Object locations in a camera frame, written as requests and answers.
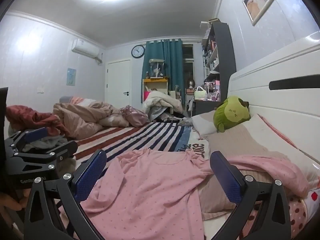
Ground window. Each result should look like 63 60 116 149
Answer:
182 44 194 91

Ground green plush toy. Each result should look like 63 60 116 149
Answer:
213 95 251 133

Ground beige pink quilt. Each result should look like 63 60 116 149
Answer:
53 96 130 140

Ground light green handbag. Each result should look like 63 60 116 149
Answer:
194 86 207 101

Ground yellow white shelf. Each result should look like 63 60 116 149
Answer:
142 78 169 103

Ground beige knitted pillow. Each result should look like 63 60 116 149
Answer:
199 114 320 220

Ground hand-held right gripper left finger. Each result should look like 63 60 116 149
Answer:
24 149 107 240

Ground striped printed bed sheet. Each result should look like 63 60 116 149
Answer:
71 120 211 172

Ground framed wall picture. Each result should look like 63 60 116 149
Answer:
242 0 277 27

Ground white air conditioner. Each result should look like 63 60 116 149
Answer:
71 38 104 65

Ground dark bookshelf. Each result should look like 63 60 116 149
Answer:
195 21 237 117

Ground pink polka dot sheet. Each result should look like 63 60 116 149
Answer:
240 189 320 235

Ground glass display case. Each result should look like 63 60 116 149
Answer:
149 59 165 79

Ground teal curtain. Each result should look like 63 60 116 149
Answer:
141 38 187 106

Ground red cloth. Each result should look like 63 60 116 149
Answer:
5 105 71 138

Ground pink dotted shirt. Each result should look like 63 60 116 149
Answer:
57 147 310 240

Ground round wall clock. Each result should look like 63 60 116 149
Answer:
131 44 146 59

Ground white pillow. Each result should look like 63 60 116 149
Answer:
191 110 218 138

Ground white blanket heap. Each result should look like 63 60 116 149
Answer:
143 91 184 122

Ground white door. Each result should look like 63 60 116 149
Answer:
105 58 133 104

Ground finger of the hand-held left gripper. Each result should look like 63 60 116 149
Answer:
9 142 78 171
4 127 49 153

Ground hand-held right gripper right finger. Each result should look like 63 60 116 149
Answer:
209 151 292 240

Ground blue wall poster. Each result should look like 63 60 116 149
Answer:
66 68 77 86

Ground white bed headboard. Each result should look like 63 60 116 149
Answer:
228 31 320 168

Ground person's left forearm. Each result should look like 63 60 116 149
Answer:
0 192 25 212

